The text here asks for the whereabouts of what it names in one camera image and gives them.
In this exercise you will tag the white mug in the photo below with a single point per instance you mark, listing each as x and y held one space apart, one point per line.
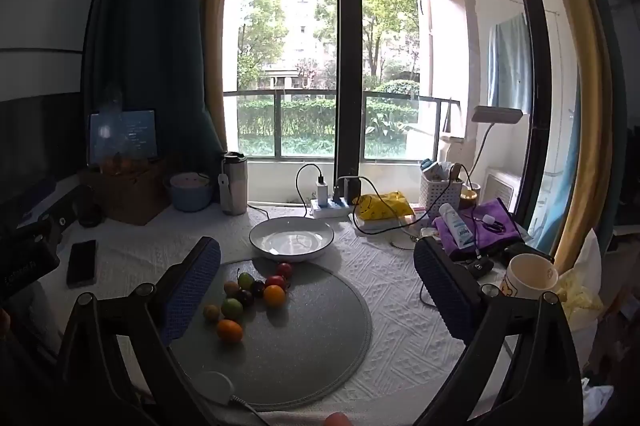
530 276

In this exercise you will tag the white charger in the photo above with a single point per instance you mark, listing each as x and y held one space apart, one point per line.
321 191

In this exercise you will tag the black charger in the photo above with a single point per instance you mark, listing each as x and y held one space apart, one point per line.
350 188

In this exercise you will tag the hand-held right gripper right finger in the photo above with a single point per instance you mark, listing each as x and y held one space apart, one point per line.
445 296

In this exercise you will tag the purple cloth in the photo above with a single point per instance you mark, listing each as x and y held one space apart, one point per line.
492 236

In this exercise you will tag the balcony railing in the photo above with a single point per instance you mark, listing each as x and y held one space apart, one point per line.
300 94

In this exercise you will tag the brown kiwi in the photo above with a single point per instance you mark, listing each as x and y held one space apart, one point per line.
211 312
231 289

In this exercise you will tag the black monitor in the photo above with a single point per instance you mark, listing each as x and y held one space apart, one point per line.
30 145

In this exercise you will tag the steel tumbler with black lid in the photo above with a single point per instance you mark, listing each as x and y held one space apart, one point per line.
237 183

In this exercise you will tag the white plate with dark rim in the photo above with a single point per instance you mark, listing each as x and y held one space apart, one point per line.
291 236

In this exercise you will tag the narrow yellow curtain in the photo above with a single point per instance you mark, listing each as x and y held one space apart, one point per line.
215 30

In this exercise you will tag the black cylindrical speaker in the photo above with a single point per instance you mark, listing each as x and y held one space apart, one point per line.
89 206

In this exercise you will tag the dark window frame post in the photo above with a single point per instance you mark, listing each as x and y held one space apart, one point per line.
348 55

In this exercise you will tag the orange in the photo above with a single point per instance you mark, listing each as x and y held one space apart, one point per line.
229 330
274 295

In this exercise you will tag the white tube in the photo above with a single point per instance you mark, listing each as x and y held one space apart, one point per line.
457 226

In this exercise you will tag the tablet screen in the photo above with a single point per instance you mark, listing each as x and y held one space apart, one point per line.
123 135

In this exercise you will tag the green round fruit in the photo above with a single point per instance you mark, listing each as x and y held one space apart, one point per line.
245 280
231 307

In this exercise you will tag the dark purple round fruit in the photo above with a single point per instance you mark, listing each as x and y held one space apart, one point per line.
257 288
244 297

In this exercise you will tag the gold round tin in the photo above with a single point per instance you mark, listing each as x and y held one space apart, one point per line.
470 197

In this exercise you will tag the white ribbed appliance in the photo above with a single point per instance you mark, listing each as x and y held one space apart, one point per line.
500 191

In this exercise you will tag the white textured tablecloth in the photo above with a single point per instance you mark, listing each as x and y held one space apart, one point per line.
400 306

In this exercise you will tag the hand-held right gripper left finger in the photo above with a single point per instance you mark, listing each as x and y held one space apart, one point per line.
192 291

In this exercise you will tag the grey round placemat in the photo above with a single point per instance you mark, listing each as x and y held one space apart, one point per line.
300 346

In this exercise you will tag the black smartphone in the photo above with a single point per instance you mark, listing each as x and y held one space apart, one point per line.
81 263

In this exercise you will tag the white power strip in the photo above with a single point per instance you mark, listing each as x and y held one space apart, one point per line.
330 208

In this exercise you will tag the blue bowl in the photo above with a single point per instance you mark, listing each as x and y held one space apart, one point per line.
190 193

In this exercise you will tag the yellow cloth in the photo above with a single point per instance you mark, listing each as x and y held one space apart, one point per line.
382 205

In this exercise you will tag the small red tomato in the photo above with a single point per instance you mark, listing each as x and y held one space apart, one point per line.
284 269

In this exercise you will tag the black car key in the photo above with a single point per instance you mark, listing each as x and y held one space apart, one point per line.
480 266

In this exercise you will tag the wide yellow curtain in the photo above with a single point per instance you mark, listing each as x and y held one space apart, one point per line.
580 105

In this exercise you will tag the white desk lamp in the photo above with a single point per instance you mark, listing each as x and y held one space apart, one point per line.
495 114

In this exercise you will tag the brown cardboard box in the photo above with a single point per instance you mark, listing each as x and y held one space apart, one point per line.
125 198

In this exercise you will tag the large red tomato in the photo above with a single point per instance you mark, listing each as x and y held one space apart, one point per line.
275 282

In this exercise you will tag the white perforated basket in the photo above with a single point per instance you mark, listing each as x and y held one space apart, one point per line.
440 196

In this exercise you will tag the teal curtain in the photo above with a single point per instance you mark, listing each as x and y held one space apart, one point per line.
150 30

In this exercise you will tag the pale crumpled plastic bag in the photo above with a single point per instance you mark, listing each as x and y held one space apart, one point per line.
580 291

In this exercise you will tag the light blue hanging garment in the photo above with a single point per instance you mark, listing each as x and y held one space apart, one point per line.
507 65

